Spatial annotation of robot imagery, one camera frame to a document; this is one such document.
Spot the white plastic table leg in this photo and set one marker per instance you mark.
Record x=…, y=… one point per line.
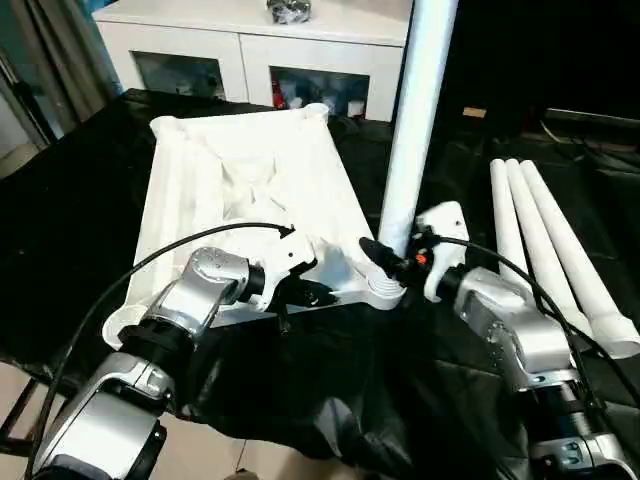
x=555, y=215
x=420, y=125
x=502, y=210
x=529, y=215

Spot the white plastic table top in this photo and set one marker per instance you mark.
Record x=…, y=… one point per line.
x=200, y=175

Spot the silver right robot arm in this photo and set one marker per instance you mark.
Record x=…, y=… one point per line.
x=515, y=325

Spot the black work mat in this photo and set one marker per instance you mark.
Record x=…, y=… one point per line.
x=325, y=375

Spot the small tan label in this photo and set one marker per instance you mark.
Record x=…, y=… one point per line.
x=474, y=111

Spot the black flat panel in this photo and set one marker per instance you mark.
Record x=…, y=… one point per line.
x=595, y=116

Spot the dark metallic object on cabinet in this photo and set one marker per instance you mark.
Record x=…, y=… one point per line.
x=289, y=11

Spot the white cabinet with glass doors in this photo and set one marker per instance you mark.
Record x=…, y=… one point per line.
x=200, y=45

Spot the grey brown curtain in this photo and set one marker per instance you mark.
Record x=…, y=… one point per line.
x=55, y=65

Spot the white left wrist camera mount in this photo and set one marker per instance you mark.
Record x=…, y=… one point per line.
x=295, y=250

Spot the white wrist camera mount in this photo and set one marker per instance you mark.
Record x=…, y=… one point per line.
x=445, y=220
x=295, y=250

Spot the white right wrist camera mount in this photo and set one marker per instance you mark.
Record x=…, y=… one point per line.
x=445, y=220

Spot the black metal table frame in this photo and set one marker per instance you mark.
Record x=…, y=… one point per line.
x=22, y=407

